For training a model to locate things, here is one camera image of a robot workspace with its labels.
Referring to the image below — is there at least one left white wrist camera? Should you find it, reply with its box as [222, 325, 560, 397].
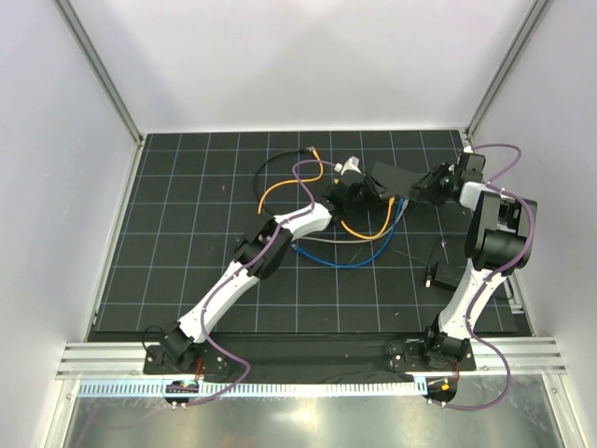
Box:
[334, 156, 362, 175]

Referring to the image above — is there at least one black grid mat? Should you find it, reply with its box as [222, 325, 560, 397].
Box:
[86, 131, 533, 336]

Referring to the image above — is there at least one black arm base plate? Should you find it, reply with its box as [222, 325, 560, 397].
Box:
[142, 331, 477, 385]

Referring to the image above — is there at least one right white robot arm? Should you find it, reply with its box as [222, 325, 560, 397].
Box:
[411, 147, 538, 370]

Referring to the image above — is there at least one left aluminium frame post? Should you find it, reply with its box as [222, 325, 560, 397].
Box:
[52, 0, 144, 146]

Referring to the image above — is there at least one blue ethernet cable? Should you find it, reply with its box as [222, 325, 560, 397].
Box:
[297, 198, 406, 269]

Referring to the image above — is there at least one aluminium front rail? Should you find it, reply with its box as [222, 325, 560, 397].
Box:
[56, 337, 566, 380]

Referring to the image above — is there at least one black power adapter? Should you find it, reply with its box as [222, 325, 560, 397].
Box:
[424, 261, 465, 291]

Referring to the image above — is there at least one orange ethernet cable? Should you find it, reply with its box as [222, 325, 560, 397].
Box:
[340, 198, 396, 242]
[257, 147, 326, 217]

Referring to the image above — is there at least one right aluminium frame post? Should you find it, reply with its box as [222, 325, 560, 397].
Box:
[465, 0, 553, 142]

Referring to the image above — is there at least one slotted cable duct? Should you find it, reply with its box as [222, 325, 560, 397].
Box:
[77, 377, 427, 399]

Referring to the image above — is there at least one grey ethernet cable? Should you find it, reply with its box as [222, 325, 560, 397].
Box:
[291, 200, 411, 245]

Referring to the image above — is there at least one aluminium frame post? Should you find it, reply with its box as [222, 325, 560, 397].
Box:
[52, 0, 144, 146]
[465, 0, 553, 142]

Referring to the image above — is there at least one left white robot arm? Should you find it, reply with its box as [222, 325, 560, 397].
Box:
[160, 165, 397, 373]

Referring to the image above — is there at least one black network switch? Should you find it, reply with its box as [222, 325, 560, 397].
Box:
[370, 161, 423, 200]

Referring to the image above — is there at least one black power cable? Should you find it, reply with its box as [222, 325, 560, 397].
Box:
[254, 147, 314, 211]

